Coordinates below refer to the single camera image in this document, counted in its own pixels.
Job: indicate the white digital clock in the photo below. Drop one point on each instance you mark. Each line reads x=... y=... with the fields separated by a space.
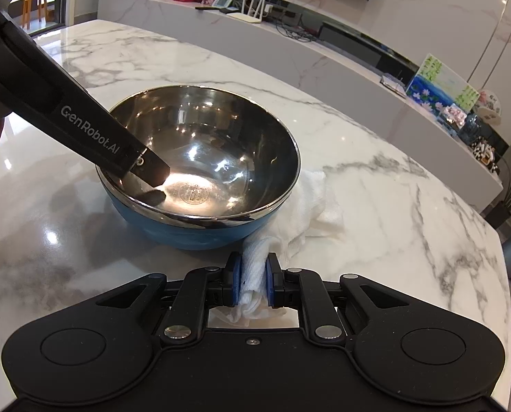
x=222 y=1

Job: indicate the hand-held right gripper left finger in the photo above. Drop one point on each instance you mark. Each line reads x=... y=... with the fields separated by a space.
x=234 y=281

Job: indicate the potted green plant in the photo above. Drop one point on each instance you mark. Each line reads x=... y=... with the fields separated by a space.
x=498 y=214

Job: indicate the wall socket strip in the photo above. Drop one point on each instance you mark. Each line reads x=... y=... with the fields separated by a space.
x=283 y=10

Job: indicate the white marble tv bench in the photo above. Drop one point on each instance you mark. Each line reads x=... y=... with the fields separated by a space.
x=281 y=51

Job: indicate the pink flower toy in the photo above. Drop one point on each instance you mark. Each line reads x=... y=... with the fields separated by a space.
x=452 y=116

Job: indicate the round flower print fan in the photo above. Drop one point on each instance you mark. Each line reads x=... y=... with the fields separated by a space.
x=491 y=105

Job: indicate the clear acrylic holder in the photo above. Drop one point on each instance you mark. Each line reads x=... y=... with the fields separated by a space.
x=393 y=82

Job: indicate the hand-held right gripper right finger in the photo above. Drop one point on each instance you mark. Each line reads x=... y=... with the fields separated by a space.
x=270 y=282

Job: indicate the steel bowl with blue outside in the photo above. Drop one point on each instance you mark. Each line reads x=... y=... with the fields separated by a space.
x=221 y=128

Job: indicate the dark bag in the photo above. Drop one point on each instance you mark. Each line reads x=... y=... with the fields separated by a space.
x=481 y=135

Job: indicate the white cloth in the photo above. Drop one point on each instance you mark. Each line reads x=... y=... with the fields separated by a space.
x=307 y=214

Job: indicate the white router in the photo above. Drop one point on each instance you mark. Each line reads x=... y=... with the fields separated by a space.
x=242 y=17

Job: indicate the black remote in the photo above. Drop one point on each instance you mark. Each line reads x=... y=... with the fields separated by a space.
x=203 y=7

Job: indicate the lotus pond painting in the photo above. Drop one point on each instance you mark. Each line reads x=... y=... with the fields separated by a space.
x=431 y=86

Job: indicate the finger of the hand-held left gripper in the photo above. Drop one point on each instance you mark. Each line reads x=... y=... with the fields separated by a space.
x=154 y=169

